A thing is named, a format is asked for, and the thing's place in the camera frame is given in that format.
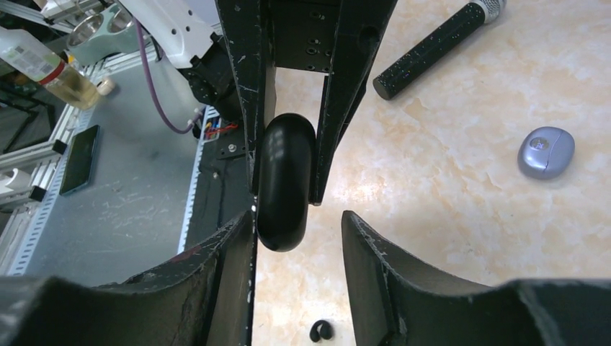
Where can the clear plastic bottle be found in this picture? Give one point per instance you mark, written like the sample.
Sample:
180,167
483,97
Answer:
35,60

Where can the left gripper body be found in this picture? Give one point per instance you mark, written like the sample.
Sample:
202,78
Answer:
299,35

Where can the purple earbud charging case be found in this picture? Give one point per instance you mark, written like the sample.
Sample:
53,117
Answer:
546,153

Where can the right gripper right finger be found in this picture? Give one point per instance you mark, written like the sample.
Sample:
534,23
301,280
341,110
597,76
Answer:
398,299

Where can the black smartphone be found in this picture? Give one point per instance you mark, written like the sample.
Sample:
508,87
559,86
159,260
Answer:
80,161

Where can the black rectangular bar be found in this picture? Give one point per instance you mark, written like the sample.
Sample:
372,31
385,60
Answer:
411,65

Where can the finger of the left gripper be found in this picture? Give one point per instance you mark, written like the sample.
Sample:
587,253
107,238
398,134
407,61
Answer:
247,27
359,30

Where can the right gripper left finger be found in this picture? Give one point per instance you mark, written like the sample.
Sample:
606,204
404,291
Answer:
202,296

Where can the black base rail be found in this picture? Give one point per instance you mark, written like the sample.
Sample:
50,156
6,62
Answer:
218,189

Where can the green twin cup holder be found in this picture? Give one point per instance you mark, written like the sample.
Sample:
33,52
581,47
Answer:
109,32

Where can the black earbud charging case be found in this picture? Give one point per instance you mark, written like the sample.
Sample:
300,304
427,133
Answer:
285,170

